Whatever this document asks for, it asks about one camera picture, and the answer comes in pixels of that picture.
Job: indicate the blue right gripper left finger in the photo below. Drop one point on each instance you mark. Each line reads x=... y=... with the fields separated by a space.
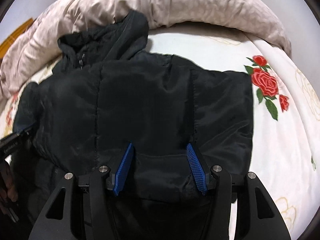
x=122 y=170

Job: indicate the left hand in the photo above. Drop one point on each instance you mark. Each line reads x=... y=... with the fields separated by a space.
x=8 y=191

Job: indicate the wooden headboard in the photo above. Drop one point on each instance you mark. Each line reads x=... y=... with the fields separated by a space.
x=7 y=43

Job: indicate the beige crumpled duvet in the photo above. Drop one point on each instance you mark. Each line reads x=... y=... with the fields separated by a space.
x=38 y=45

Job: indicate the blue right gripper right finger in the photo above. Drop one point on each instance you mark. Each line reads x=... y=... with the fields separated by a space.
x=196 y=169

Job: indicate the white rose print bedsheet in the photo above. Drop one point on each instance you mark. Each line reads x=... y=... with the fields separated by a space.
x=285 y=151

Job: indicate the black puffer jacket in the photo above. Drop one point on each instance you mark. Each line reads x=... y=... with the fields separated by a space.
x=108 y=93

